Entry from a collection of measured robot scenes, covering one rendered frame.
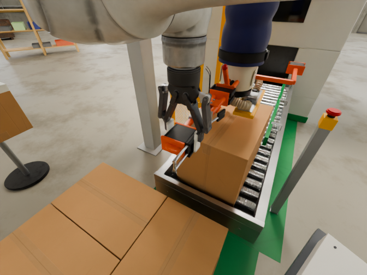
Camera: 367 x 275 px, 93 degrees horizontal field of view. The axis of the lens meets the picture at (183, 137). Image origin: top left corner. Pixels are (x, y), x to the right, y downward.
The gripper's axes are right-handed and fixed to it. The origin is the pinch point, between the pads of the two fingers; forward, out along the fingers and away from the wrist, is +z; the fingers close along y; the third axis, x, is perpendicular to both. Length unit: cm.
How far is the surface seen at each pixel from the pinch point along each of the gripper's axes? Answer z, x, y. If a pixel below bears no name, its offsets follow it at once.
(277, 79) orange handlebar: 0, -63, -17
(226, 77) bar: -6.7, -35.8, 0.5
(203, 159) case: 36.2, -29.0, 3.8
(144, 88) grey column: 37, -90, 95
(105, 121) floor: 121, -105, 202
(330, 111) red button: 16, -78, -48
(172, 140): -1.9, 4.6, 0.7
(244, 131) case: 25, -50, -10
